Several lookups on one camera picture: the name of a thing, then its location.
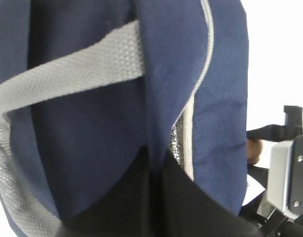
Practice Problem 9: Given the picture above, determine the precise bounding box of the navy lunch bag grey trim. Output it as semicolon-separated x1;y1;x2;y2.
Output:
0;0;249;237

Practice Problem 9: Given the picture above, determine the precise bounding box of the brown bread roll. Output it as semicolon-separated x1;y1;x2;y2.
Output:
246;139;263;165

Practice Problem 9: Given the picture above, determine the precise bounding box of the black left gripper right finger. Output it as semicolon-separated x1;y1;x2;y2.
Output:
153;151;262;237

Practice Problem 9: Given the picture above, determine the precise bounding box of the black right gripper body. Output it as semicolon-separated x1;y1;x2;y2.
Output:
240;105;303;237

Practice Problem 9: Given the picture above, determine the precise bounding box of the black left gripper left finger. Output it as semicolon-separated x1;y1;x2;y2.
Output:
56;147;153;237

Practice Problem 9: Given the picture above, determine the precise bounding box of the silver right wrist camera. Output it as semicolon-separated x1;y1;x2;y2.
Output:
266;136;303;220

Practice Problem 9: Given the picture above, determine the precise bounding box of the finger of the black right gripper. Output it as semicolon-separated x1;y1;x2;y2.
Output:
248;165;268;189
246;124;302;142

